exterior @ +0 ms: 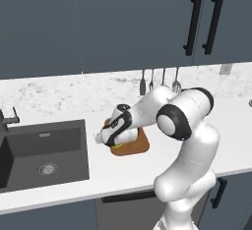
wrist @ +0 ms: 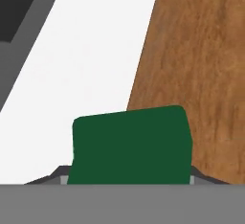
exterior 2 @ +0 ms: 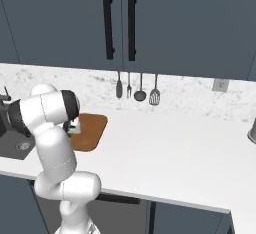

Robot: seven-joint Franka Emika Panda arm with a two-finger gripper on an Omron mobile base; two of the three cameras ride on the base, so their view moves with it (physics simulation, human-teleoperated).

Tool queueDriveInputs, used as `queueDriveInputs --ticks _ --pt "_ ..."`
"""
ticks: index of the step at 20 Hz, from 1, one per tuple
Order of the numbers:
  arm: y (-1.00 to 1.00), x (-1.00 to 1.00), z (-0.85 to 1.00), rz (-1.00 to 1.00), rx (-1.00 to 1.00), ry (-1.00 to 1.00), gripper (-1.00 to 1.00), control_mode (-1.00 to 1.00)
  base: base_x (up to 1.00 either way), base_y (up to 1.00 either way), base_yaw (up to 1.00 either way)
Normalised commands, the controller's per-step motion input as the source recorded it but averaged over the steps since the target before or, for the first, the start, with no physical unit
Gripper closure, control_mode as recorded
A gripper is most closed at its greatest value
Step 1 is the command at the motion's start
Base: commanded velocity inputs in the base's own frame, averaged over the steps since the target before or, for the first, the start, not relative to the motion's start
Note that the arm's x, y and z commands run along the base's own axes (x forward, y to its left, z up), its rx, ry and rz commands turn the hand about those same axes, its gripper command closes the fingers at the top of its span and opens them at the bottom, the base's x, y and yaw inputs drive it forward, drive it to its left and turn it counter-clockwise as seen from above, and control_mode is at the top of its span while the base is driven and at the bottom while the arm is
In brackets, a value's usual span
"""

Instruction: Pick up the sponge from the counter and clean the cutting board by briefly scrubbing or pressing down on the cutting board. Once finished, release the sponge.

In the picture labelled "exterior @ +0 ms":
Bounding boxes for blue-grey cupboard door with handle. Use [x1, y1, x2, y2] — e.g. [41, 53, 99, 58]
[72, 0, 209, 75]
[192, 0, 252, 67]

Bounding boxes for brown wooden cutting board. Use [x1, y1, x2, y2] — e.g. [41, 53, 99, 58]
[103, 118, 151, 157]

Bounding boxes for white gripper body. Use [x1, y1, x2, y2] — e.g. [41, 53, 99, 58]
[116, 128, 140, 145]

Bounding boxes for dark grey sink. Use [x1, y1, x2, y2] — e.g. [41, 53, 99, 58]
[0, 119, 91, 195]

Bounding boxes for wide blue-grey cupboard door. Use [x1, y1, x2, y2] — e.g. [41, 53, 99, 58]
[0, 0, 83, 81]

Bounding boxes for hanging grey fork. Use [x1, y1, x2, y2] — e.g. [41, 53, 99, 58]
[149, 69, 156, 91]

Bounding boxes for grey dishwasher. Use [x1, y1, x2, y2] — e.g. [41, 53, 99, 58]
[94, 189, 211, 230]

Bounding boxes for black tap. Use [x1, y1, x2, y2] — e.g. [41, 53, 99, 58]
[0, 106, 21, 136]

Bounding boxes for blue-grey base cupboard under sink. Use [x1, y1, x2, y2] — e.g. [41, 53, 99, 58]
[0, 198, 99, 230]

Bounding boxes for hanging dark spatula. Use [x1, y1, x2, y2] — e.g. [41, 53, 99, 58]
[139, 69, 147, 97]

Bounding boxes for black dishwasher handle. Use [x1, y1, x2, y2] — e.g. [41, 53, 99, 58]
[100, 190, 158, 204]

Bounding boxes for grey wall socket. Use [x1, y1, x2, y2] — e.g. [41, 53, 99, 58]
[219, 64, 233, 76]

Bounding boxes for blue-grey base cupboard door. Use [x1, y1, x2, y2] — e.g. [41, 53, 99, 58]
[197, 170, 252, 230]

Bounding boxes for black base cupboard handle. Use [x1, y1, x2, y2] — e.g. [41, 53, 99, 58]
[210, 176, 228, 210]

